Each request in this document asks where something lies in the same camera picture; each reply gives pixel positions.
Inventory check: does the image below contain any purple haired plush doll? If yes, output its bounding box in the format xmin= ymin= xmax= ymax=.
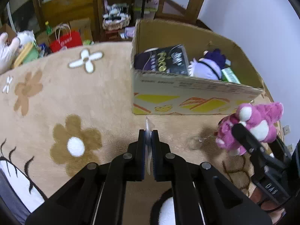
xmin=188 ymin=49 xmax=231 ymax=80

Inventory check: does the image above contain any red paper shopping bag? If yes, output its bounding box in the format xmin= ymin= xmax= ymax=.
xmin=49 ymin=23 xmax=82 ymax=53

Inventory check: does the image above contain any beige flower blanket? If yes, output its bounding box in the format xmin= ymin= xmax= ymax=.
xmin=1 ymin=42 xmax=255 ymax=212

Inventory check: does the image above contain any black tissue pack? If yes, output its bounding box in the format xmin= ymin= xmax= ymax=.
xmin=134 ymin=44 xmax=189 ymax=76

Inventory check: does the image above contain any pink bear plush toy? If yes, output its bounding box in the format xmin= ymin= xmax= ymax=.
xmin=216 ymin=102 xmax=284 ymax=156

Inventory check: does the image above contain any green tissue pack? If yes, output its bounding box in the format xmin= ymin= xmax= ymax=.
xmin=221 ymin=67 xmax=241 ymax=84

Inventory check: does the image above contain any person right hand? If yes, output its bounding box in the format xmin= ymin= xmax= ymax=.
xmin=250 ymin=187 xmax=285 ymax=224

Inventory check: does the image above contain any lace trimmed basket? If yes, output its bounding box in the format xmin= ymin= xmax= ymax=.
xmin=102 ymin=0 xmax=131 ymax=31

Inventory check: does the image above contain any green yellow plush toy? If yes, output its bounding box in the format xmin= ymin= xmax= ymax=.
xmin=12 ymin=42 xmax=39 ymax=69

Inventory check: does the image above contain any open brown cardboard box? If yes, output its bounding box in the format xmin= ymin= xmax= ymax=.
xmin=36 ymin=18 xmax=94 ymax=46

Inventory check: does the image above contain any purple trouser leg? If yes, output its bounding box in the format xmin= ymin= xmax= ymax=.
xmin=1 ymin=170 xmax=30 ymax=224

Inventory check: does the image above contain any clear plastic zip bag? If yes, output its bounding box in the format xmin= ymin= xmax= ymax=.
xmin=145 ymin=117 xmax=154 ymax=175

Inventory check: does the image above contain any green glass bottle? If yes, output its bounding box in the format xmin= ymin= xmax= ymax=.
xmin=45 ymin=21 xmax=52 ymax=36

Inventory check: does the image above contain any white long ear plush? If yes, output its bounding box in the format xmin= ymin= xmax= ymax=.
xmin=0 ymin=32 xmax=20 ymax=74

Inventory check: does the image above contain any wooden wardrobe cabinet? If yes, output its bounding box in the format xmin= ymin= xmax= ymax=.
xmin=32 ymin=0 xmax=104 ymax=41

